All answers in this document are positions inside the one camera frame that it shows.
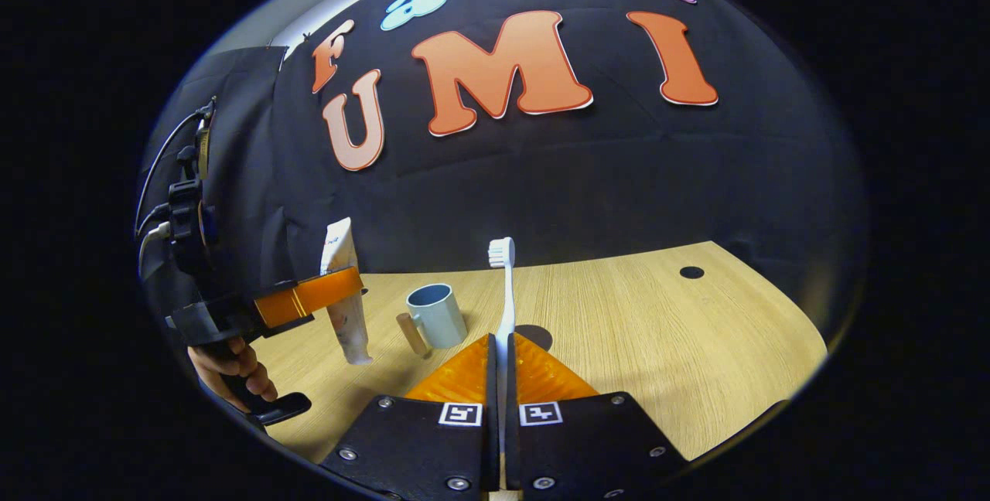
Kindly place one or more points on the white toothbrush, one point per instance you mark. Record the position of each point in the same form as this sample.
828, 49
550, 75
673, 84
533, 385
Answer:
506, 292

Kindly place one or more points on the dark brown round coaster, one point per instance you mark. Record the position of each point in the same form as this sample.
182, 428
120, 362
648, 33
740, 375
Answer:
539, 337

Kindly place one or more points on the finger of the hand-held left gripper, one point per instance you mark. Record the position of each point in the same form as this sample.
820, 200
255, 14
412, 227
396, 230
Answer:
309, 296

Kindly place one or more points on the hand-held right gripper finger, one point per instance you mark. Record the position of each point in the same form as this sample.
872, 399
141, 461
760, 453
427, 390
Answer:
510, 389
491, 389

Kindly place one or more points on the black backdrop cloth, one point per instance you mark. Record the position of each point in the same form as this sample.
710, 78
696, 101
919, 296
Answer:
580, 176

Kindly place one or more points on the white toothpaste tube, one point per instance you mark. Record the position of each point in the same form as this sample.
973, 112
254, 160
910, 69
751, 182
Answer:
340, 250

